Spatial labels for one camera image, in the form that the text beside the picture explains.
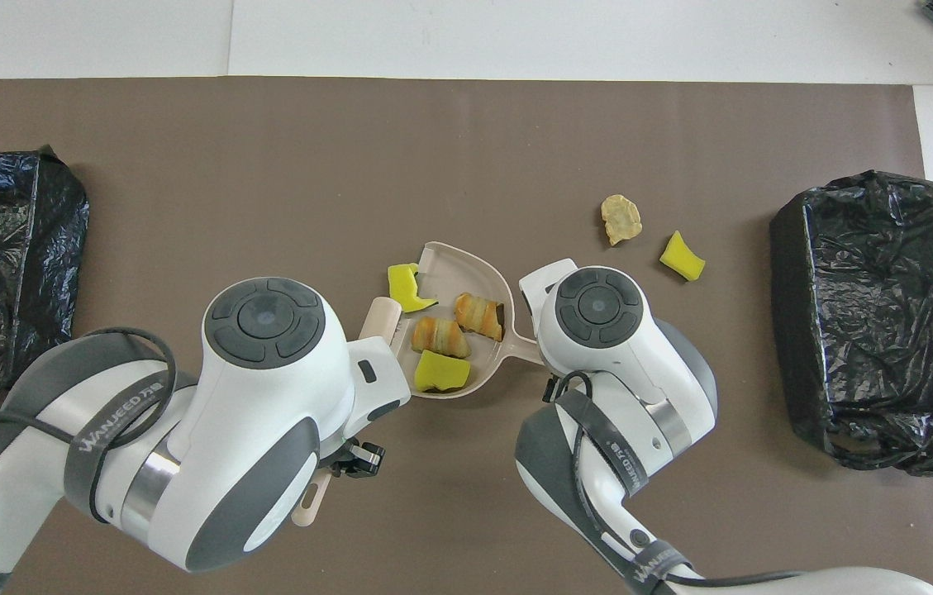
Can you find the orange striped croissant piece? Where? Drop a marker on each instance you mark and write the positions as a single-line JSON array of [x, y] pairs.
[[478, 316], [441, 337]]

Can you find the yellow notched sponge piece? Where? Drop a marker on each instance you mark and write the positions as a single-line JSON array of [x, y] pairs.
[[406, 287]]

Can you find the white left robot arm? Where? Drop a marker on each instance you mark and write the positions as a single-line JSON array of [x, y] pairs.
[[268, 397]]

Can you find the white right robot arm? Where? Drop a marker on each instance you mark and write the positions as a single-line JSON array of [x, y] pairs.
[[598, 306]]

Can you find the beige hand brush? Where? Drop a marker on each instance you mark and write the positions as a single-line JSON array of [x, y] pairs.
[[379, 318]]

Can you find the yellow rectangular sponge piece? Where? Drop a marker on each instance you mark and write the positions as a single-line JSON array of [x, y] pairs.
[[441, 373]]

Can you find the pale bread piece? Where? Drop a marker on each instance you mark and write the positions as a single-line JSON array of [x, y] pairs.
[[622, 219]]

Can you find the beige plastic dustpan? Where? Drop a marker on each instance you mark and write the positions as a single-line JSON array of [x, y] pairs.
[[458, 277]]

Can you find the small yellow sponge wedge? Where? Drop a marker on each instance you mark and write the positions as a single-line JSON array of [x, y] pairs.
[[682, 257]]

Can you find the brown table mat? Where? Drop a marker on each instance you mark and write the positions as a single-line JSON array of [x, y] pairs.
[[466, 124]]

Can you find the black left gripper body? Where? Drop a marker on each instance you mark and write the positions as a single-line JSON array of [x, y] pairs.
[[359, 460]]

